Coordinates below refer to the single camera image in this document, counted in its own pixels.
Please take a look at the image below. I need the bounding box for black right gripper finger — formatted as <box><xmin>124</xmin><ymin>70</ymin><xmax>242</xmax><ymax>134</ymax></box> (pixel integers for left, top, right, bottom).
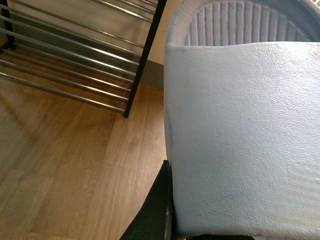
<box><xmin>120</xmin><ymin>160</ymin><xmax>173</xmax><ymax>240</ymax></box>

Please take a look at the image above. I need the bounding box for light blue slipper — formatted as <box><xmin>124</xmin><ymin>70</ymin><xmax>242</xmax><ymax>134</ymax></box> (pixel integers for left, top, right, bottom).
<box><xmin>164</xmin><ymin>0</ymin><xmax>320</xmax><ymax>240</ymax></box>

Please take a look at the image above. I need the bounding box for black metal shoe rack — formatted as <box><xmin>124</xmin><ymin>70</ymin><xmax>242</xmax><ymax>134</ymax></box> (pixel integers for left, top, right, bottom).
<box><xmin>0</xmin><ymin>0</ymin><xmax>166</xmax><ymax>118</ymax></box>

